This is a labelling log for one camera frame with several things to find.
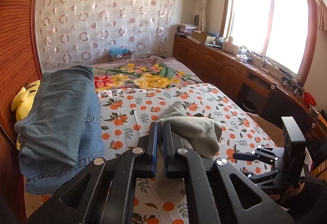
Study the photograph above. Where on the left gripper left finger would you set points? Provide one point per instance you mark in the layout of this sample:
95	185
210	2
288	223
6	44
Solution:
103	192

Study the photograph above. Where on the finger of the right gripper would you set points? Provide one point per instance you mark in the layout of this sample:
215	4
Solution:
267	155
272	179

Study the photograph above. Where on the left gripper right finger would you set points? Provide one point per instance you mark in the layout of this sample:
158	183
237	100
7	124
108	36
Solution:
216	191

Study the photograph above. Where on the grey-green pants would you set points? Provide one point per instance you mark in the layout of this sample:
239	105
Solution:
198	133

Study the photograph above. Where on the wooden side cabinet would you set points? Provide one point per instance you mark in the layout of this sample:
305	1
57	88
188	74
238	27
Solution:
242	82

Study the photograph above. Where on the folded blue jeans stack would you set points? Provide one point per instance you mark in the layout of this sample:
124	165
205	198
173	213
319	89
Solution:
61	134

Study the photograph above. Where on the orange print bed sheet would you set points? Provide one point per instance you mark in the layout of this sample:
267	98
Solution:
127	117

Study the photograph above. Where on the white plastic jug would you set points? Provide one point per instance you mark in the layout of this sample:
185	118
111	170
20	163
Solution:
228	45

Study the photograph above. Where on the yellow plush toy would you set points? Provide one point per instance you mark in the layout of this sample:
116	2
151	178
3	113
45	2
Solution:
23	101

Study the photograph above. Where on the wooden framed window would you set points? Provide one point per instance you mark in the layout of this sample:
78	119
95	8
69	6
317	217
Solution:
270	17

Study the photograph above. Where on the cardboard box on cabinet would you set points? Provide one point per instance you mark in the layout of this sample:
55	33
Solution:
202	37

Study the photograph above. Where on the blue item in box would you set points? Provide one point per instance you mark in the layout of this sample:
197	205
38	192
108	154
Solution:
117	54

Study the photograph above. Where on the stack of books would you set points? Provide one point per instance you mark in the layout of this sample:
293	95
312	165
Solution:
186	29

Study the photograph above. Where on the pink circle pattern curtain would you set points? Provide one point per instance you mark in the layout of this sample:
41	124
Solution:
71	32

